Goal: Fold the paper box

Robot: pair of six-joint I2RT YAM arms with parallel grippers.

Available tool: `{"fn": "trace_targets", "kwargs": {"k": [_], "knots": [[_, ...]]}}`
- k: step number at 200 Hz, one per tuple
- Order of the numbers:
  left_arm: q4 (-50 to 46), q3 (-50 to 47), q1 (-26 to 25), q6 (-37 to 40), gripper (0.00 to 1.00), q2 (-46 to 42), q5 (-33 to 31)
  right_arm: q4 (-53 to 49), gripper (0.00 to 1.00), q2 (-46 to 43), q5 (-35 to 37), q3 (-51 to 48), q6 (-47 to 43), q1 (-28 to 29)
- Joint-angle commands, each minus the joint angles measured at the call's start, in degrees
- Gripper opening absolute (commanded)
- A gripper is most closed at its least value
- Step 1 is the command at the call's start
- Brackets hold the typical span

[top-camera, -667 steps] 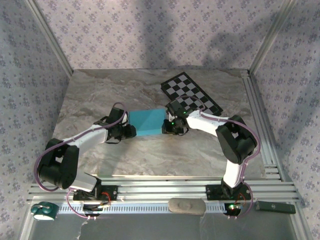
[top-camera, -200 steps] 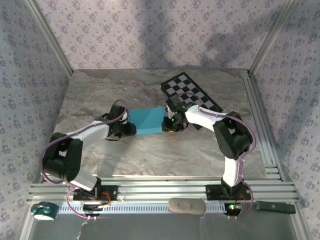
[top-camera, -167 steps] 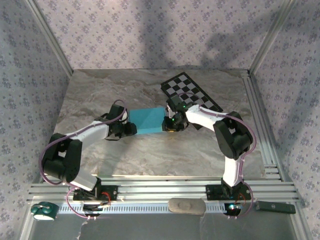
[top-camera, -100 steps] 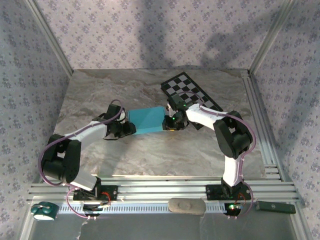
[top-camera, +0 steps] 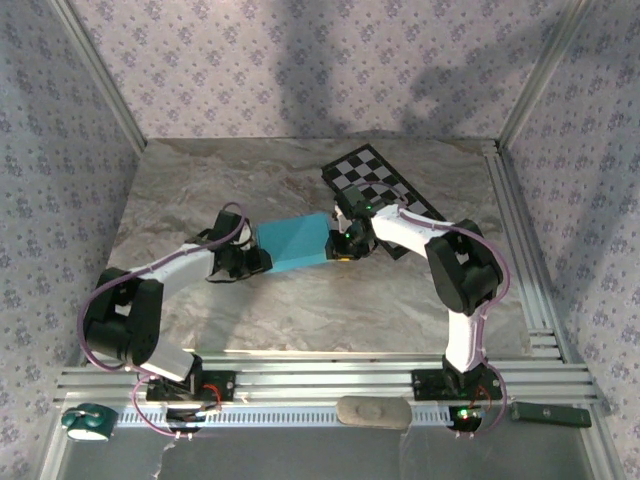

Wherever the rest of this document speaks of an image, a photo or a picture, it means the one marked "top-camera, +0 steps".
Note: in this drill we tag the white and blue paper box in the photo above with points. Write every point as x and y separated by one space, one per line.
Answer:
295 242

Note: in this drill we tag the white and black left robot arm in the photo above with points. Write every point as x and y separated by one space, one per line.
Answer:
175 265

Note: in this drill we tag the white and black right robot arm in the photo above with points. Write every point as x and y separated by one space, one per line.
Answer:
405 230

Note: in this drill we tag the black and white checkerboard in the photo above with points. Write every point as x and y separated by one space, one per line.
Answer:
360 167

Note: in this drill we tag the grey oval pad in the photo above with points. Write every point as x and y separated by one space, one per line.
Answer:
372 412

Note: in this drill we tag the green tape roll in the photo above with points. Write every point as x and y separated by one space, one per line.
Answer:
92 422

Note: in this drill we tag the black rectangular bar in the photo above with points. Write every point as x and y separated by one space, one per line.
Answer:
550 415

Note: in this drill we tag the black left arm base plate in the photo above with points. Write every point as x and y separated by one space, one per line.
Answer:
220 386

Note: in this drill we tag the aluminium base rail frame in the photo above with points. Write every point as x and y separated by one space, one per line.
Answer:
325 380

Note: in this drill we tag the aluminium side rail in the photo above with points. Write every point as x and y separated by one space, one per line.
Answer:
515 225

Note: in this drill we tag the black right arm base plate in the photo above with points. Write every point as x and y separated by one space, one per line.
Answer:
430 385

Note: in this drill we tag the aluminium left corner post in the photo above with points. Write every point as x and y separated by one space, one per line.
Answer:
100 75

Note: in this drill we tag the aluminium corner post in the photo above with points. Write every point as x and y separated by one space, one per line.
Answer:
100 75
545 75

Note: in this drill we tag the aluminium right corner post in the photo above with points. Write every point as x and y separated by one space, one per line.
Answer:
545 75

